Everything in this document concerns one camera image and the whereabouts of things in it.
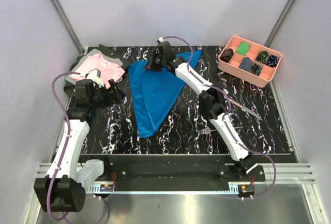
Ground blue satin napkin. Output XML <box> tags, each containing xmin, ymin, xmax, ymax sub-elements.
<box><xmin>128</xmin><ymin>50</ymin><xmax>203</xmax><ymax>138</ymax></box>

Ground silver fork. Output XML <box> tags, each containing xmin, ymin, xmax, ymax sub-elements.
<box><xmin>198</xmin><ymin>126</ymin><xmax>243</xmax><ymax>135</ymax></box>

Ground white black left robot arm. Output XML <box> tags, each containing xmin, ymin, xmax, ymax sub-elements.
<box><xmin>34</xmin><ymin>79</ymin><xmax>125</xmax><ymax>213</ymax></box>

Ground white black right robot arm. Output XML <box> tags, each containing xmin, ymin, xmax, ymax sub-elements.
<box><xmin>144</xmin><ymin>37</ymin><xmax>258</xmax><ymax>181</ymax></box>

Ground pink folded shirt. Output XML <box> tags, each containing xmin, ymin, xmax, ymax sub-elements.
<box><xmin>65</xmin><ymin>53</ymin><xmax>125</xmax><ymax>88</ymax></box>

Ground grey folded shirt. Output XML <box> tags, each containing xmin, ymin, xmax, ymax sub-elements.
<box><xmin>65</xmin><ymin>49</ymin><xmax>130</xmax><ymax>89</ymax></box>

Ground brown patterned rolled tie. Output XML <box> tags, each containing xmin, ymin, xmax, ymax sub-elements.
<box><xmin>221</xmin><ymin>48</ymin><xmax>234</xmax><ymax>63</ymax></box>

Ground green rolled cloth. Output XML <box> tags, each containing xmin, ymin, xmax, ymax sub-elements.
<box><xmin>236</xmin><ymin>41</ymin><xmax>250</xmax><ymax>56</ymax></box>

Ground grey rolled cloth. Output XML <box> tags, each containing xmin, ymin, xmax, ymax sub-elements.
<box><xmin>239</xmin><ymin>57</ymin><xmax>253</xmax><ymax>71</ymax></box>

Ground pink divided organizer tray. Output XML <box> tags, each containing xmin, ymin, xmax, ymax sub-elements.
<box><xmin>218</xmin><ymin>36</ymin><xmax>282</xmax><ymax>88</ymax></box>

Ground dark green patterned rolled tie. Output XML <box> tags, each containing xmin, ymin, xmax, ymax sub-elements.
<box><xmin>249</xmin><ymin>63</ymin><xmax>262</xmax><ymax>76</ymax></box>

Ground blue yellow patterned rolled tie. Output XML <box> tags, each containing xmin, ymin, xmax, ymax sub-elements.
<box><xmin>255</xmin><ymin>51</ymin><xmax>269</xmax><ymax>64</ymax></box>

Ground dark blue patterned rolled tie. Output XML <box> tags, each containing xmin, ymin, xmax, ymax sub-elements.
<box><xmin>265</xmin><ymin>55</ymin><xmax>279</xmax><ymax>68</ymax></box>

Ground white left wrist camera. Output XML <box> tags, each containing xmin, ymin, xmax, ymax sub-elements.
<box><xmin>80</xmin><ymin>69</ymin><xmax>104</xmax><ymax>88</ymax></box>

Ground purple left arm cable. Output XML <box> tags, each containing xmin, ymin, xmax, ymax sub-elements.
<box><xmin>45</xmin><ymin>72</ymin><xmax>108</xmax><ymax>222</ymax></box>

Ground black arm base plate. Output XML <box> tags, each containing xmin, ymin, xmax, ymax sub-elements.
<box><xmin>79</xmin><ymin>154</ymin><xmax>266</xmax><ymax>193</ymax></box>

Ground grey slotted cable duct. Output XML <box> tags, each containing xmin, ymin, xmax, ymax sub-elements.
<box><xmin>86</xmin><ymin>184</ymin><xmax>114</xmax><ymax>194</ymax></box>

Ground aluminium frame rail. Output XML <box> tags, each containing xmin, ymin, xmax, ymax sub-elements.
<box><xmin>50</xmin><ymin>0</ymin><xmax>85</xmax><ymax>54</ymax></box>

